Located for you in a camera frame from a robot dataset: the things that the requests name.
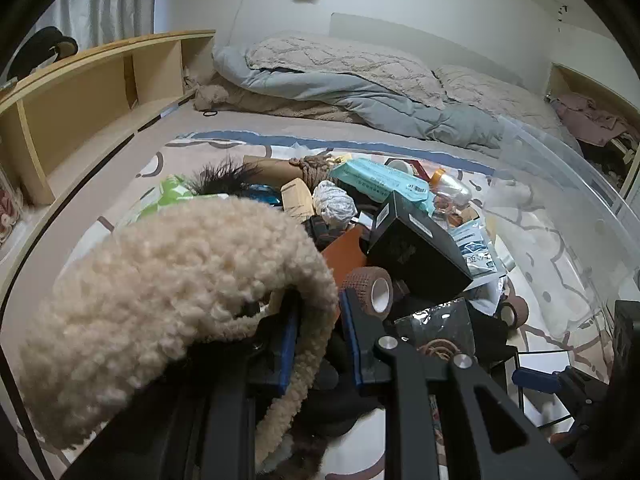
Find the green checkered packet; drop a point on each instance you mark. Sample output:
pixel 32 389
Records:
pixel 172 192

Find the crinkled clear plastic bag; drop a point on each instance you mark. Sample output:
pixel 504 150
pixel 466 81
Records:
pixel 435 325

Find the wooden wardrobe alcove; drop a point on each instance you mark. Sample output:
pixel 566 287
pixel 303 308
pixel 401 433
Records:
pixel 565 77

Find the grey curtain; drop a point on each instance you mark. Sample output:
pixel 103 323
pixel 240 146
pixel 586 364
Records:
pixel 110 5

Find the grey-blue duvet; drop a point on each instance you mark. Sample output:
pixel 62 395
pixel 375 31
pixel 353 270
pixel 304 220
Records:
pixel 320 92

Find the white crumpled plastic ball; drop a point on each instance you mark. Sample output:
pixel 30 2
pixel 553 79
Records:
pixel 335 202

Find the white tape roll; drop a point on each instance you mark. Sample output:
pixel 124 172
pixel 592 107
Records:
pixel 400 166

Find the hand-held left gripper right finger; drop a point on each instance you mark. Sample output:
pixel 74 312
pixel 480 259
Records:
pixel 351 340

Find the black cloth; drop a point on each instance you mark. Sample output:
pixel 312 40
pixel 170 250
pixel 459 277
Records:
pixel 492 335

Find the red patterned picture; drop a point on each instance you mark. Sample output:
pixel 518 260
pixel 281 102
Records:
pixel 10 205

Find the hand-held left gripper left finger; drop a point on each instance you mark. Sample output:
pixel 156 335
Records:
pixel 286 360

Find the wooden block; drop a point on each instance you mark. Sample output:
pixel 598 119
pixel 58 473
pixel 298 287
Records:
pixel 295 200

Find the beige bed sheet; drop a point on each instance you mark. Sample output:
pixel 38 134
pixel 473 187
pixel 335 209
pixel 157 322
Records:
pixel 240 122

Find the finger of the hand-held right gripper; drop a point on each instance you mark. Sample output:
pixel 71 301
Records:
pixel 537 381

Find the pile of pink clothes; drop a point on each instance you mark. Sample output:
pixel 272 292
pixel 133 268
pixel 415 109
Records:
pixel 585 115

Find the white headboard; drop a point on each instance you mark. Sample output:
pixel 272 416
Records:
pixel 400 30

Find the clear plastic storage bin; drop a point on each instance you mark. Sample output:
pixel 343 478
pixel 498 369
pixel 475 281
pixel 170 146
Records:
pixel 575 220

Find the wooden bedside shelf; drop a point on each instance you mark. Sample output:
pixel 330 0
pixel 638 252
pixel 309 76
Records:
pixel 75 105

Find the black box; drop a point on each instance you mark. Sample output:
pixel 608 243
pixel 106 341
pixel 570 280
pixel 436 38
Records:
pixel 415 245

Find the beige quilted pillow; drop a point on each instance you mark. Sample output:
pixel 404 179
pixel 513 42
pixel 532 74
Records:
pixel 495 92
pixel 340 65

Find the packaged blue face mask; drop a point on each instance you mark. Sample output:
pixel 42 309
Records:
pixel 475 250

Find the brown bandage roll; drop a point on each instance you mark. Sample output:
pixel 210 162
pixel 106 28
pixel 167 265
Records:
pixel 520 310
pixel 357 280

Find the beige fleece blanket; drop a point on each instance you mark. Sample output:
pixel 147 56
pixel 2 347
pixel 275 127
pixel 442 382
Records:
pixel 215 97

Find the black feather toy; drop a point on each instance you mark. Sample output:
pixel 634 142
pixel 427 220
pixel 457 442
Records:
pixel 225 180

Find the clear bottle orange cap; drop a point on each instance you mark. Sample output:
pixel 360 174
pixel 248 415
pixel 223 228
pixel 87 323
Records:
pixel 450 190

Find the brown card sleeve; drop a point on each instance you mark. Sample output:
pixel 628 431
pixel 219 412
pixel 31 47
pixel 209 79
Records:
pixel 345 255

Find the black cap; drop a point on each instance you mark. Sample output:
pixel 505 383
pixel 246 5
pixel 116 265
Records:
pixel 45 42

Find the beige fleece slipper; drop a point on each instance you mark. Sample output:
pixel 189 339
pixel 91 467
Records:
pixel 175 285

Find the printed blanket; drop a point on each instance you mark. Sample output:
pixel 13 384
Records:
pixel 90 250

